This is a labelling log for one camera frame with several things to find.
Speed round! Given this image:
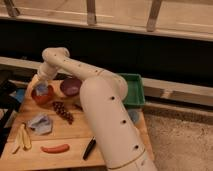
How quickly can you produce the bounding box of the light blue sponge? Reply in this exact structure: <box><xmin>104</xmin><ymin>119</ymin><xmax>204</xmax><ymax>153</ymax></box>
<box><xmin>35</xmin><ymin>83</ymin><xmax>48</xmax><ymax>96</ymax></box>

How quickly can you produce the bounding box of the crumpled blue cloth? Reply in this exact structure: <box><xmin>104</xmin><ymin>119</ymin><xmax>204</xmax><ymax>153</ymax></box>
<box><xmin>27</xmin><ymin>113</ymin><xmax>53</xmax><ymax>135</ymax></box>

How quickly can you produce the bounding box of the blue object on left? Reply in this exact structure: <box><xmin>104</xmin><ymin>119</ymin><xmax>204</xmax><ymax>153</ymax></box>
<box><xmin>11</xmin><ymin>88</ymin><xmax>26</xmax><ymax>103</ymax></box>

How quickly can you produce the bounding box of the green plastic tray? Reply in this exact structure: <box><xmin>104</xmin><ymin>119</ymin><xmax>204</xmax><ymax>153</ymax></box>
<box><xmin>121</xmin><ymin>73</ymin><xmax>145</xmax><ymax>108</ymax></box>

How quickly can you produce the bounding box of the wooden cutting board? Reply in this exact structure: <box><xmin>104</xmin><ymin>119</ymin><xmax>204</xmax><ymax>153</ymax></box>
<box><xmin>0</xmin><ymin>78</ymin><xmax>155</xmax><ymax>171</ymax></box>

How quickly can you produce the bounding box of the bunch of brown grapes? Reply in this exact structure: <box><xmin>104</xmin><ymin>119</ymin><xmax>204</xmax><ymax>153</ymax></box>
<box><xmin>52</xmin><ymin>101</ymin><xmax>73</xmax><ymax>124</ymax></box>

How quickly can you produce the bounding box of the black chair frame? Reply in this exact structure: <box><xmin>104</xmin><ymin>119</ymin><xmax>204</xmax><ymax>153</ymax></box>
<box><xmin>0</xmin><ymin>70</ymin><xmax>21</xmax><ymax>156</ymax></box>

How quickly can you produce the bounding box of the red sausage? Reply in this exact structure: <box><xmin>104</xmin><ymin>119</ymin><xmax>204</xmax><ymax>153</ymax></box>
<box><xmin>41</xmin><ymin>144</ymin><xmax>70</xmax><ymax>154</ymax></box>

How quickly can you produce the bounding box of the red bowl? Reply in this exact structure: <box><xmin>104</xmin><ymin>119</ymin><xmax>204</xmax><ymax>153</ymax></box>
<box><xmin>31</xmin><ymin>86</ymin><xmax>54</xmax><ymax>105</ymax></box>

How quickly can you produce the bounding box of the dark purple bowl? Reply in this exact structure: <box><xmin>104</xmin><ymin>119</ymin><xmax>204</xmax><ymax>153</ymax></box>
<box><xmin>60</xmin><ymin>78</ymin><xmax>82</xmax><ymax>96</ymax></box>

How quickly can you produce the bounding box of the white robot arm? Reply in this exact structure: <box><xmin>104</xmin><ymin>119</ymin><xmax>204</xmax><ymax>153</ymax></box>
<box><xmin>36</xmin><ymin>47</ymin><xmax>157</xmax><ymax>171</ymax></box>

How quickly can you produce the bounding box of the clear blue cup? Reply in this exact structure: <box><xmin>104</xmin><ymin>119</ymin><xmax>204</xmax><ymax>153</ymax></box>
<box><xmin>128</xmin><ymin>109</ymin><xmax>140</xmax><ymax>124</ymax></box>

